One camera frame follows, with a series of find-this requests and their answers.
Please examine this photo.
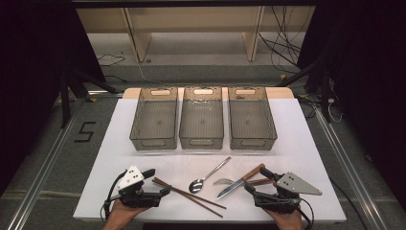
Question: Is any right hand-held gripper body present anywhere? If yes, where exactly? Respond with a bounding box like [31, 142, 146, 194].
[253, 172, 323, 215]

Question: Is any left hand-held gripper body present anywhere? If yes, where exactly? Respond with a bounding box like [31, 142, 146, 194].
[115, 165, 163, 209]

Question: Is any wooden-handled serrated knife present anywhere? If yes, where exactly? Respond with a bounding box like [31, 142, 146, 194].
[215, 163, 267, 200]

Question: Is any brown wooden chopstick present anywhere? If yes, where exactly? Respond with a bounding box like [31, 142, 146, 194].
[151, 180, 224, 219]
[152, 176, 228, 211]

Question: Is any silver metal spoon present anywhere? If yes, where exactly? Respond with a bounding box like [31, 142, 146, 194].
[188, 155, 233, 195]

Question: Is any smoky transparent plastic bin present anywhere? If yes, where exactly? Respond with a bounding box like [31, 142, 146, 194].
[227, 85, 279, 151]
[128, 86, 179, 151]
[178, 85, 225, 150]

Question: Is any person's left hand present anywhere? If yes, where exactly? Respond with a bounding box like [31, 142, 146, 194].
[102, 198, 151, 230]

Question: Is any person's right hand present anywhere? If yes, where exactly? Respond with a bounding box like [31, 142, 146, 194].
[262, 206, 305, 230]

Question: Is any black metal stand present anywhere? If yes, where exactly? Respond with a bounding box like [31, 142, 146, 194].
[57, 63, 121, 129]
[277, 57, 333, 125]

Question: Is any light wooden shelf unit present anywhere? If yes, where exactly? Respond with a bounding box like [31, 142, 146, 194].
[76, 6, 316, 63]

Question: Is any black curtain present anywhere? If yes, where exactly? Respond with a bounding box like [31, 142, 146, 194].
[0, 0, 107, 196]
[296, 0, 406, 205]

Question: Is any left hand-held gripper black cable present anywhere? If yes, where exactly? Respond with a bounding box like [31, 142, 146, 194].
[101, 170, 128, 222]

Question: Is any hand-held gripper black cable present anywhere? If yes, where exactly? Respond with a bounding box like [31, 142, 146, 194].
[296, 196, 316, 230]
[101, 170, 128, 222]

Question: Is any right hand-held gripper black cable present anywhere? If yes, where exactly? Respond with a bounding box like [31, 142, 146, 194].
[296, 196, 316, 230]

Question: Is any aluminium floor rail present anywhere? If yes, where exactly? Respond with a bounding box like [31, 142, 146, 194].
[313, 104, 390, 230]
[5, 98, 84, 230]

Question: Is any white cable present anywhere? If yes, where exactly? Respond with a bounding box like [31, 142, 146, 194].
[327, 98, 345, 125]

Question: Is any thin black floor cable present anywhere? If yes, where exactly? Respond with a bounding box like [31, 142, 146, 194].
[96, 52, 127, 84]

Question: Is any bundle of black cables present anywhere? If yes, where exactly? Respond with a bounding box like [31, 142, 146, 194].
[258, 6, 308, 75]

